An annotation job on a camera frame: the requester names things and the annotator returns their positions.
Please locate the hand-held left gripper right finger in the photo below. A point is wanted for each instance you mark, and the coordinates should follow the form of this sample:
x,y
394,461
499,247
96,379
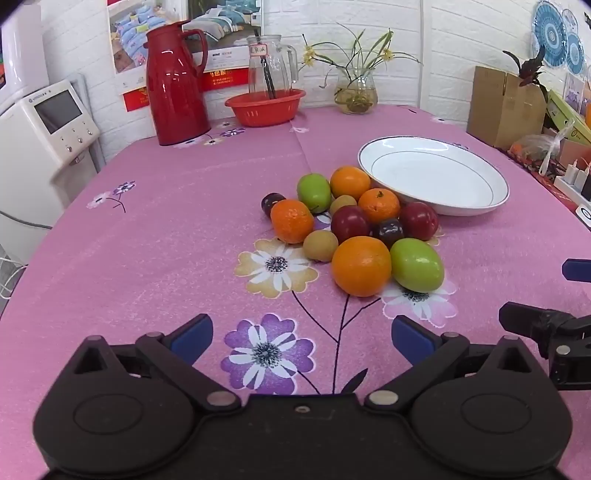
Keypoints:
x,y
408,337

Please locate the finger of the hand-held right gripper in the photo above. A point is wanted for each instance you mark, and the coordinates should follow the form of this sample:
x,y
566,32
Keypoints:
x,y
577,270
531,318

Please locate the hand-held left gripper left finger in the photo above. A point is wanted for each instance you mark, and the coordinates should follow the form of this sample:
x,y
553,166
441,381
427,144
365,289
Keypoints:
x,y
191,334

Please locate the large orange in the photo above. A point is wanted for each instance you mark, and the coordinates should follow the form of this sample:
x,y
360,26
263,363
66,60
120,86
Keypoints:
x,y
361,265
348,182

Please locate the dark purple plum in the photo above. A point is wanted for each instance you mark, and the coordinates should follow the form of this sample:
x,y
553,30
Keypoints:
x,y
388,232
270,203

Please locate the red apple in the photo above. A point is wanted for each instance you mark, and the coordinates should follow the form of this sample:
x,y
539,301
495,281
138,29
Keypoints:
x,y
349,224
419,220

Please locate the tan kiwi fruit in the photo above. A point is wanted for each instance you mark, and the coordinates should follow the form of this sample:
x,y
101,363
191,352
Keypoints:
x,y
342,202
321,245

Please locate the small tangerine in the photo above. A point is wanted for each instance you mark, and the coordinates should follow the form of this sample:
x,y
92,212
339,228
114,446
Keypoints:
x,y
378,205
292,220

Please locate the white plate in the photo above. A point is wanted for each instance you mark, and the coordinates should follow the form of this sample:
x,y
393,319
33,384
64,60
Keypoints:
x,y
434,170

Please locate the green apple front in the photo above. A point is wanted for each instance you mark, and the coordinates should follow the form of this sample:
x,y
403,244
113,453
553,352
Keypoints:
x,y
314,191

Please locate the pink floral tablecloth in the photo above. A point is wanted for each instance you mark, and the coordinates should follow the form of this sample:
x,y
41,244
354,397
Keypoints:
x,y
161,258

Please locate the white power strip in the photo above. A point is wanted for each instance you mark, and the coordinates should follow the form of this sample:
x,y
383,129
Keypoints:
x,y
565,187

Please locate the black charger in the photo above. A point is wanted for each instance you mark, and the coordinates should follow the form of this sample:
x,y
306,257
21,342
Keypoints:
x,y
586,184

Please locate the white charger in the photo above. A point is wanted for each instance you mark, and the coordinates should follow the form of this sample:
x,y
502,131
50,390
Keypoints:
x,y
572,173

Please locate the clear plastic bag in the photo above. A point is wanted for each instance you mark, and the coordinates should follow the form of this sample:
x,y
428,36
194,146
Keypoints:
x,y
535,147

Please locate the green box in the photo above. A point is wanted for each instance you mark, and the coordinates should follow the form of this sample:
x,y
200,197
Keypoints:
x,y
561,113

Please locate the photo card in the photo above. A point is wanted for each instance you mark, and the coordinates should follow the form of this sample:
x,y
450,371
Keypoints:
x,y
575,94

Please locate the cardboard box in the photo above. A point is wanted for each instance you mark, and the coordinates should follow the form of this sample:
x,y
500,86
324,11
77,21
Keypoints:
x,y
498,106

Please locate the purple leaf plant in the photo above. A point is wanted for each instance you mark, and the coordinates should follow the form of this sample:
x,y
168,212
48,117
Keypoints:
x,y
531,69

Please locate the red plastic basket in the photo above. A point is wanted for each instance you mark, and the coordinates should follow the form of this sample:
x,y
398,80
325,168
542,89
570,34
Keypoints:
x,y
263,113

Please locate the white water dispenser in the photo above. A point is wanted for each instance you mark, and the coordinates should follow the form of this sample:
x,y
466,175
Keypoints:
x,y
41,152

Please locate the red thermos jug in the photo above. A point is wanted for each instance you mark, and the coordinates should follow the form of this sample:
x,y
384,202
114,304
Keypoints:
x,y
175,92

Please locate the glass vase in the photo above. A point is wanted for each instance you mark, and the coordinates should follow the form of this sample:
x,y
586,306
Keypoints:
x,y
355,99

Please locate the black stirrer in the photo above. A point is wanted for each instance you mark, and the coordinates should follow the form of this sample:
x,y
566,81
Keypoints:
x,y
268,76

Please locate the yellow flowered green plant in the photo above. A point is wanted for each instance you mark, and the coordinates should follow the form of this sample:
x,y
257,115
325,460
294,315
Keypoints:
x,y
358,62

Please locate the glass pitcher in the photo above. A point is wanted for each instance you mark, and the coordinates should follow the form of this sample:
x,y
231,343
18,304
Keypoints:
x,y
279,69

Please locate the bedding advertisement poster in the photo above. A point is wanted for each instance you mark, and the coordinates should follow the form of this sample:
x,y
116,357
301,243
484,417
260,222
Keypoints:
x,y
221,27
129,32

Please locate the white tall appliance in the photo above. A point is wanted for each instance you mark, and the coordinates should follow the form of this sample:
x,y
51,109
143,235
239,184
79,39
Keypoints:
x,y
23,60

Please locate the medium blue patterned wall plate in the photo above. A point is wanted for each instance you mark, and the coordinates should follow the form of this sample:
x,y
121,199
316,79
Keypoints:
x,y
575,53

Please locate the large blue patterned wall plate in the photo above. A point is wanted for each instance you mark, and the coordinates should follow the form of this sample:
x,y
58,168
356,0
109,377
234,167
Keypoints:
x,y
549,32

